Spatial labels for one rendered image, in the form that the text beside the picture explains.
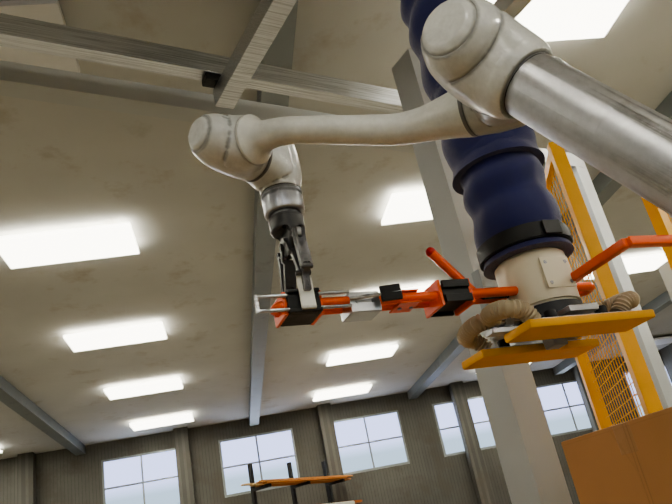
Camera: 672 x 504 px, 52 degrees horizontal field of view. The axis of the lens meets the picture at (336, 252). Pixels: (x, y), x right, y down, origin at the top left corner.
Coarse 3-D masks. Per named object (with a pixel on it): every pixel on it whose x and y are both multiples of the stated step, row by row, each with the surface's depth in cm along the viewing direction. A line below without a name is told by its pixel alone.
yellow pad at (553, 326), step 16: (528, 320) 140; (544, 320) 141; (560, 320) 143; (576, 320) 144; (592, 320) 146; (608, 320) 147; (624, 320) 149; (640, 320) 152; (512, 336) 145; (528, 336) 145; (544, 336) 148; (560, 336) 151; (576, 336) 154
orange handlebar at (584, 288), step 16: (624, 240) 143; (640, 240) 143; (656, 240) 144; (608, 256) 146; (576, 272) 156; (480, 288) 154; (496, 288) 156; (512, 288) 157; (592, 288) 166; (384, 304) 148; (400, 304) 146; (416, 304) 148
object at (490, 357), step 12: (492, 348) 157; (504, 348) 158; (516, 348) 159; (528, 348) 160; (540, 348) 161; (564, 348) 164; (576, 348) 166; (588, 348) 169; (468, 360) 161; (480, 360) 157; (492, 360) 160; (504, 360) 162; (516, 360) 165; (528, 360) 168; (540, 360) 171
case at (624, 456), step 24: (600, 432) 162; (624, 432) 156; (648, 432) 151; (576, 456) 168; (600, 456) 162; (624, 456) 156; (648, 456) 151; (576, 480) 168; (600, 480) 162; (624, 480) 156; (648, 480) 150
